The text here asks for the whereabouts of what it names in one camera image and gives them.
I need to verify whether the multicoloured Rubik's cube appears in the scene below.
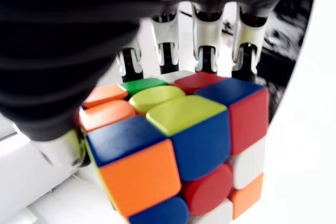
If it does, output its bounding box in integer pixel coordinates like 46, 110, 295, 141
78, 70, 271, 224

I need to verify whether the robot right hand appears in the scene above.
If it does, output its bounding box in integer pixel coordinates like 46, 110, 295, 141
0, 0, 313, 168

